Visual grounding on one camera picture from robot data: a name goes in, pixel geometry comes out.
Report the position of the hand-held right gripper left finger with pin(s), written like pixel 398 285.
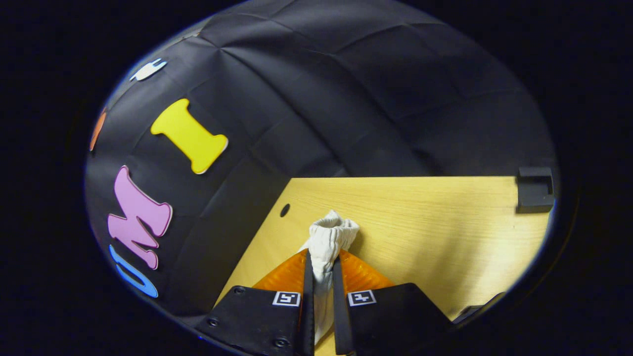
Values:
pixel 307 296

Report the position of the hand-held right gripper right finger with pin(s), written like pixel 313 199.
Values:
pixel 341 306

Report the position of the white jeans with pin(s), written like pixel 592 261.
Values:
pixel 329 237

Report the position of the black backdrop cloth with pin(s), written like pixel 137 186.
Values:
pixel 346 99

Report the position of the black plastic holder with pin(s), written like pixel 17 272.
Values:
pixel 534 190

